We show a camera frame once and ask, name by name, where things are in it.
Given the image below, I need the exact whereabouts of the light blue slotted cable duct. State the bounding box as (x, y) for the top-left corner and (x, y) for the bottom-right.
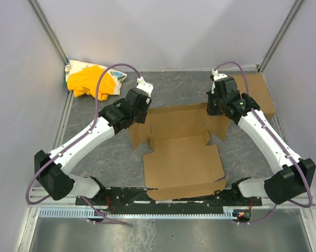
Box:
(38, 207), (237, 220)

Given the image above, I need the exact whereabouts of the white patterned cloth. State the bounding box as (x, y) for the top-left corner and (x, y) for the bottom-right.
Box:
(65, 60), (127, 98)

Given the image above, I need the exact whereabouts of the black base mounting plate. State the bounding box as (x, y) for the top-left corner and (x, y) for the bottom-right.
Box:
(75, 187), (262, 214)

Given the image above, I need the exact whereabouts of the brown cardboard box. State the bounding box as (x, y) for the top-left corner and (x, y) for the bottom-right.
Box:
(129, 103), (230, 201)
(246, 73), (276, 119)

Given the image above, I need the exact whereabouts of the closed brown cardboard box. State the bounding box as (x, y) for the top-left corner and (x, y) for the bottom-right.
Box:
(246, 73), (276, 119)

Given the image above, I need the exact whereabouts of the aluminium frame post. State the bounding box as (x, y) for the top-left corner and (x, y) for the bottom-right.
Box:
(27, 0), (69, 65)
(257, 0), (305, 73)

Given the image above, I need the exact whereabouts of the aluminium front rail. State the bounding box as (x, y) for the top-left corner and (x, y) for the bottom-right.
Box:
(29, 186), (309, 208)

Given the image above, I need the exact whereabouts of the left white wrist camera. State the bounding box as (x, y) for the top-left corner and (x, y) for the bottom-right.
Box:
(136, 77), (154, 97)

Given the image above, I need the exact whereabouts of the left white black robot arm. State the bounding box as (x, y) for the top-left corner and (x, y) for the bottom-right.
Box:
(34, 83), (153, 201)

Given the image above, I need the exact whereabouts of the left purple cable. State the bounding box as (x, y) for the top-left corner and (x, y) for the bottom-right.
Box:
(25, 62), (143, 225)

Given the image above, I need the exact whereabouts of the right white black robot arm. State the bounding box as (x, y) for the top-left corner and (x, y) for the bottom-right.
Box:
(207, 73), (316, 208)

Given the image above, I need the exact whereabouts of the yellow crumpled cloth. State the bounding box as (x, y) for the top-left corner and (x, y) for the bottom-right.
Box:
(67, 66), (116, 101)

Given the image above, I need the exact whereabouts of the left aluminium frame post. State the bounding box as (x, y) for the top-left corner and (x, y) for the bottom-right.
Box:
(27, 0), (69, 65)

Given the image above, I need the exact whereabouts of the right aluminium frame post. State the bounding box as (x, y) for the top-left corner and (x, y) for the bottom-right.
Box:
(257, 0), (305, 73)

